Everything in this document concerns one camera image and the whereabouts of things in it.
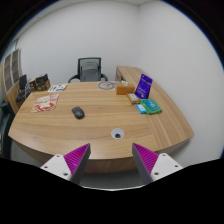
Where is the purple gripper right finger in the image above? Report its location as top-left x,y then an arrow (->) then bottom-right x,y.
132,143 -> 158,185

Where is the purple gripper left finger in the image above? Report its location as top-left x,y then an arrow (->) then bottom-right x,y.
64,144 -> 91,185

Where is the black computer mouse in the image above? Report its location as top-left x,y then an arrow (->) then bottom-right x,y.
72,106 -> 85,119

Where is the red patterned mouse pad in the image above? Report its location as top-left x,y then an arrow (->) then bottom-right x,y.
31,94 -> 59,113

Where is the wooden side desk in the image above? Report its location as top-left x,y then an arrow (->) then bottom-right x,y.
115,65 -> 195,152

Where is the small blue box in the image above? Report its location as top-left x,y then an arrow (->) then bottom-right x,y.
136,104 -> 146,114

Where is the green box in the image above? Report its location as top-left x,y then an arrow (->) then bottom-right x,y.
140,99 -> 162,114

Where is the small tan box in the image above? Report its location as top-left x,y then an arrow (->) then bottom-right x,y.
127,93 -> 140,104

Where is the white sticker sheet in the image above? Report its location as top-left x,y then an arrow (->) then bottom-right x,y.
48,84 -> 67,92

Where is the orange cardboard box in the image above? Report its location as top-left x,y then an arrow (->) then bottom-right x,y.
116,83 -> 135,95

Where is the purple standing card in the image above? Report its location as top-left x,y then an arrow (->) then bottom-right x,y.
135,74 -> 153,99

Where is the round grey coaster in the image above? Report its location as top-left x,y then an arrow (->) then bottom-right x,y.
98,81 -> 115,90

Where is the black visitor chair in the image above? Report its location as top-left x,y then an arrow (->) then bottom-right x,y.
16,74 -> 31,102

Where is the black mesh office chair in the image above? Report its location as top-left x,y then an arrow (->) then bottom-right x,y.
68,57 -> 108,82

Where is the wooden shelf cabinet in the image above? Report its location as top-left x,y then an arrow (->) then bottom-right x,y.
1,49 -> 22,113

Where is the desk cable grommet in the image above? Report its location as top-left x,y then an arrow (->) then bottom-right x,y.
111,128 -> 124,139

